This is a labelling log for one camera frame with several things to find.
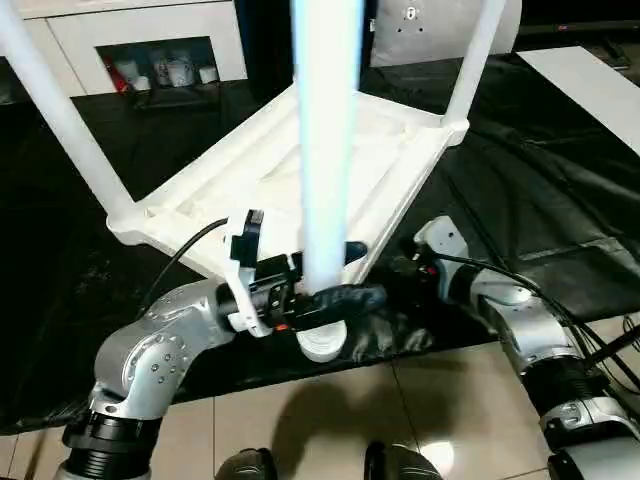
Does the white flat board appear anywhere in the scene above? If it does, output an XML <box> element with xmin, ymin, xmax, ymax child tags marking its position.
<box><xmin>518</xmin><ymin>45</ymin><xmax>640</xmax><ymax>158</ymax></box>

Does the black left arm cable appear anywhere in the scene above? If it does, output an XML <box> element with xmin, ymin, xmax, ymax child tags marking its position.
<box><xmin>135</xmin><ymin>217</ymin><xmax>233</xmax><ymax>323</ymax></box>

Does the grey cushion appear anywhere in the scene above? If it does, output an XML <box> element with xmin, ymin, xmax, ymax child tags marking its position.
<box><xmin>370</xmin><ymin>0</ymin><xmax>524</xmax><ymax>67</ymax></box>

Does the dark right robot foot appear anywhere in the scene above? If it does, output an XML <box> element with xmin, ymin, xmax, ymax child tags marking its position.
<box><xmin>362</xmin><ymin>441</ymin><xmax>443</xmax><ymax>480</ymax></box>

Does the white cabinet with glass doors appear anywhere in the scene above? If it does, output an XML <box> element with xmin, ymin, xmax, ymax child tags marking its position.
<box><xmin>0</xmin><ymin>0</ymin><xmax>251</xmax><ymax>98</ymax></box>

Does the white plastic table top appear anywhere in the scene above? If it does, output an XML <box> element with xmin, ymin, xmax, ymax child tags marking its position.
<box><xmin>105</xmin><ymin>85</ymin><xmax>471</xmax><ymax>363</ymax></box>

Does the black work mat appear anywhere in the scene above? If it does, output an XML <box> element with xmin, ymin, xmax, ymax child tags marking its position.
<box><xmin>0</xmin><ymin>55</ymin><xmax>640</xmax><ymax>436</ymax></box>

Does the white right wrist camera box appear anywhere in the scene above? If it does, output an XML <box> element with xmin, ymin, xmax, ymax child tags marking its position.
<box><xmin>412</xmin><ymin>216</ymin><xmax>469</xmax><ymax>273</ymax></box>

